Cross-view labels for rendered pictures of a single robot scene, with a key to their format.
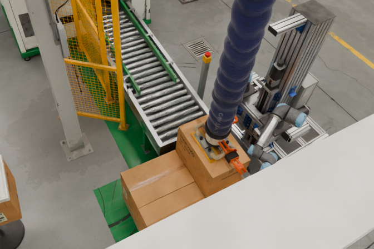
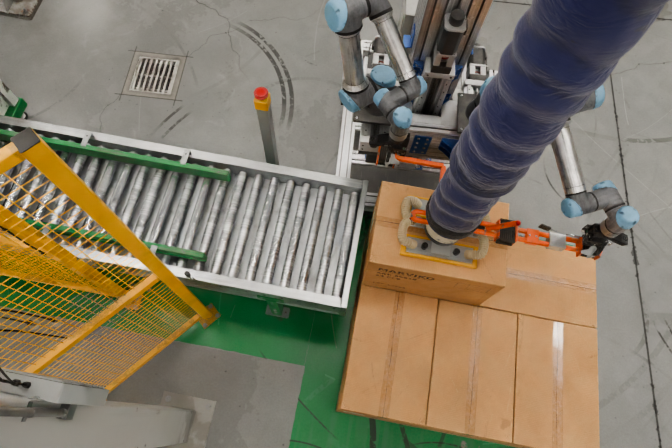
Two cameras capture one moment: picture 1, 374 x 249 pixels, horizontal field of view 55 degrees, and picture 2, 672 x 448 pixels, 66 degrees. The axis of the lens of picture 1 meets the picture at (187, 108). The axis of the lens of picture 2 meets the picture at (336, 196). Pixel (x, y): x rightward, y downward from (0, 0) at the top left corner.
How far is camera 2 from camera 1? 1.85 m
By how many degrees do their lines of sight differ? 28
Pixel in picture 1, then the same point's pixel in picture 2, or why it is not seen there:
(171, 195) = (438, 354)
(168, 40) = (91, 106)
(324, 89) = not seen: outside the picture
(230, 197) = not seen: outside the picture
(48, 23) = (19, 424)
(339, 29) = not seen: outside the picture
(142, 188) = (395, 392)
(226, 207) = not seen: outside the picture
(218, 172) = (500, 270)
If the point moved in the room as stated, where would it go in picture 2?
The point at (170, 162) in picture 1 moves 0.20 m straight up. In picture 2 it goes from (379, 310) to (384, 302)
